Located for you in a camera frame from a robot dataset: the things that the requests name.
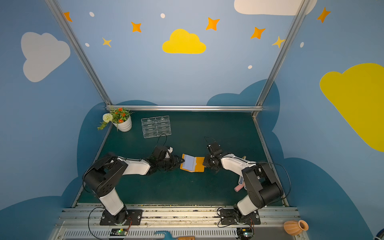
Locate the yellow leather card holder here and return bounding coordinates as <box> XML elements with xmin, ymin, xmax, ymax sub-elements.
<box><xmin>180</xmin><ymin>154</ymin><xmax>205</xmax><ymax>173</ymax></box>

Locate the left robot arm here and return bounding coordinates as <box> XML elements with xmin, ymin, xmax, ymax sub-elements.
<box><xmin>83</xmin><ymin>145</ymin><xmax>185</xmax><ymax>217</ymax></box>

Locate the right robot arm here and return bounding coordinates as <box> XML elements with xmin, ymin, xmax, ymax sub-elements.
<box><xmin>203</xmin><ymin>142</ymin><xmax>284</xmax><ymax>219</ymax></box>

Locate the clear plastic organizer tray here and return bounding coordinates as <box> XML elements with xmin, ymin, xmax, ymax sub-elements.
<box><xmin>141</xmin><ymin>116</ymin><xmax>172</xmax><ymax>139</ymax></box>

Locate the potted flower plant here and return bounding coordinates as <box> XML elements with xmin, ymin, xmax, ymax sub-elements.
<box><xmin>97</xmin><ymin>108</ymin><xmax>132</xmax><ymax>132</ymax></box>

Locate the right controller board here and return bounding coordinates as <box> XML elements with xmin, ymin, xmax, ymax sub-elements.
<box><xmin>236</xmin><ymin>228</ymin><xmax>254</xmax><ymax>240</ymax></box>

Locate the controller board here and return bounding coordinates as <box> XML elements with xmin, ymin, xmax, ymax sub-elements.
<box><xmin>110</xmin><ymin>229</ymin><xmax>129</xmax><ymax>237</ymax></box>
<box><xmin>236</xmin><ymin>228</ymin><xmax>254</xmax><ymax>240</ymax></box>

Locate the left controller board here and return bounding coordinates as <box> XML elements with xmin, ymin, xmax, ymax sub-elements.
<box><xmin>110</xmin><ymin>229</ymin><xmax>129</xmax><ymax>237</ymax></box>

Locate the terracotta clay vase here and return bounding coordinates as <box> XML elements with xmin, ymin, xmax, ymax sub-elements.
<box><xmin>284</xmin><ymin>220</ymin><xmax>309</xmax><ymax>236</ymax></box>

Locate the aluminium front rail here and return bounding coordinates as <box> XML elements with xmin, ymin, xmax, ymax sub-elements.
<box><xmin>49</xmin><ymin>204</ymin><xmax>309</xmax><ymax>240</ymax></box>

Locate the aluminium frame rear bar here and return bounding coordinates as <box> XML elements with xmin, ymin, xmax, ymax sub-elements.
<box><xmin>106</xmin><ymin>105</ymin><xmax>263</xmax><ymax>112</ymax></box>

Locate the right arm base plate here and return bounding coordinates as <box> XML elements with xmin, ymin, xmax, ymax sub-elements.
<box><xmin>217</xmin><ymin>208</ymin><xmax>261</xmax><ymax>227</ymax></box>

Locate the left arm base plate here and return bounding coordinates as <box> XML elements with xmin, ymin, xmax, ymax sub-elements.
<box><xmin>100</xmin><ymin>209</ymin><xmax>143</xmax><ymax>226</ymax></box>

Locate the teal handled tool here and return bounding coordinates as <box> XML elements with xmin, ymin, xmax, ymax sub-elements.
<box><xmin>155</xmin><ymin>231</ymin><xmax>196</xmax><ymax>240</ymax></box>

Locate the aluminium frame right post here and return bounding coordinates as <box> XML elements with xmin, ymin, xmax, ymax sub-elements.
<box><xmin>255</xmin><ymin>0</ymin><xmax>311</xmax><ymax>112</ymax></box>

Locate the aluminium frame post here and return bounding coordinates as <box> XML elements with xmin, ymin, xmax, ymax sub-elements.
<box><xmin>255</xmin><ymin>0</ymin><xmax>311</xmax><ymax>112</ymax></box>
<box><xmin>45</xmin><ymin>0</ymin><xmax>113</xmax><ymax>105</ymax></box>

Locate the aluminium frame left post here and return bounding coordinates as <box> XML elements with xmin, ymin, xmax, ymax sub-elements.
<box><xmin>45</xmin><ymin>0</ymin><xmax>113</xmax><ymax>105</ymax></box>

